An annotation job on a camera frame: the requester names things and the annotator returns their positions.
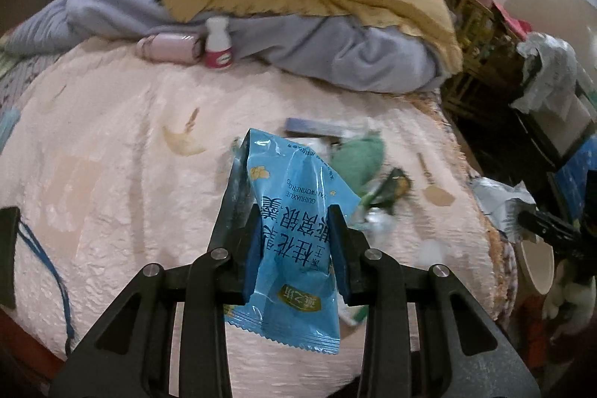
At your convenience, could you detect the blue plastic box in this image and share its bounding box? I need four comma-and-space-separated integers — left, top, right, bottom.
548, 141, 597, 222

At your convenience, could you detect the blue-grey paper strip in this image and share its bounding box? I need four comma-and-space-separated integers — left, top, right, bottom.
284, 117, 369, 142

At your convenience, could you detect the blue cord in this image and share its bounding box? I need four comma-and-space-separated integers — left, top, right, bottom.
16, 218, 78, 354

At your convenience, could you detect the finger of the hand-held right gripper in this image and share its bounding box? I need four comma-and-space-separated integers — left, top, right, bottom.
517, 209, 588, 250

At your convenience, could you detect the floral bed sheet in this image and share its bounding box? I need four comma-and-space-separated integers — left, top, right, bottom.
0, 53, 52, 147

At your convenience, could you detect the dark green wrapper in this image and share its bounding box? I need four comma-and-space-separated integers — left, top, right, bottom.
364, 167, 413, 212

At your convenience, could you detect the wooden crib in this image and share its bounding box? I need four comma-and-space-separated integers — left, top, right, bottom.
429, 0, 537, 119

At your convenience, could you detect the cream round bin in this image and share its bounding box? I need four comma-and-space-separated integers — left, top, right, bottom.
520, 237, 556, 296

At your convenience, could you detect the small pink case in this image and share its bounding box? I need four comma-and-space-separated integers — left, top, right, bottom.
136, 32, 203, 64

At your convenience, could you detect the blue snack packet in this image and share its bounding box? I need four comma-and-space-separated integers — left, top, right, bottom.
223, 128, 362, 356

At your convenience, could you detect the white bottle with pink label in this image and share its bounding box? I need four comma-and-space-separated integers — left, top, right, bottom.
203, 16, 234, 69

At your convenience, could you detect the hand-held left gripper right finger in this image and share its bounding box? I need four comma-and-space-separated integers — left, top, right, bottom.
326, 203, 542, 398

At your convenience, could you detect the green plush cloth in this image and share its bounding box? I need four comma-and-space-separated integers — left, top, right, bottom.
331, 132, 388, 198

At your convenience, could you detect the white plastic bag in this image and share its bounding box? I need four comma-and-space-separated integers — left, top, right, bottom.
510, 32, 581, 110

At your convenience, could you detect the grey-white plastic wrapper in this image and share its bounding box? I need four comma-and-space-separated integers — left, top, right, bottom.
471, 178, 537, 242

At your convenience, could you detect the pale pink textured bedspread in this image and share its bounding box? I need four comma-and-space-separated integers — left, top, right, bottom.
0, 39, 509, 380

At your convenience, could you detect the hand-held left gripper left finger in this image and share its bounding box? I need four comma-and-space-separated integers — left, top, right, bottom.
49, 137, 262, 398

